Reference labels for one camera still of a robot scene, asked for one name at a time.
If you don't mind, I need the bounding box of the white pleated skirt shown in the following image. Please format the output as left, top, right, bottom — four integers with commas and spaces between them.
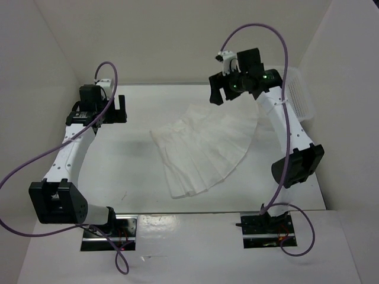
150, 98, 259, 199

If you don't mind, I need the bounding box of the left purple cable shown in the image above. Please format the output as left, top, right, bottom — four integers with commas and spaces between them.
0, 61, 136, 275

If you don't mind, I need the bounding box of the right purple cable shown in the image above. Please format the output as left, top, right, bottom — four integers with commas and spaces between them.
219, 22, 315, 257

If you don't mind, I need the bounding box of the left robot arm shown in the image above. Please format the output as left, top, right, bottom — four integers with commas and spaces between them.
28, 79, 127, 237

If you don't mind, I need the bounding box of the purple cable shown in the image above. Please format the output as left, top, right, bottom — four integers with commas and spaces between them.
219, 22, 315, 257
0, 61, 136, 275

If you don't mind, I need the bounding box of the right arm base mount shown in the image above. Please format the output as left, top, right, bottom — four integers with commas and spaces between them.
235, 212, 297, 249

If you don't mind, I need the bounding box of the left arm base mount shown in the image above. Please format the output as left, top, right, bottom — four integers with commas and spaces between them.
81, 214, 138, 251

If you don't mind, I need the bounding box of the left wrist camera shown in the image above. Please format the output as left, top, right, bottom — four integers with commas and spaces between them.
94, 79, 114, 100

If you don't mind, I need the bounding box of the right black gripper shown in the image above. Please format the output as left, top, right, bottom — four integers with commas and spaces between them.
208, 64, 248, 105

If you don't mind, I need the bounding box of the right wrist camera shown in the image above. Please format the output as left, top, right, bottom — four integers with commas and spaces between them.
216, 51, 237, 76

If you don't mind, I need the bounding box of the white plastic basket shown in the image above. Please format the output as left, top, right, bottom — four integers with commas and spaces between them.
285, 67, 316, 122

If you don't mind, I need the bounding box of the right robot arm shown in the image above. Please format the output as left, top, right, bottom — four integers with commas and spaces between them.
209, 49, 325, 233

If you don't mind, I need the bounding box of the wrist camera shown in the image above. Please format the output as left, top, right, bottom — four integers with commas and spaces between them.
216, 51, 237, 76
94, 79, 114, 100

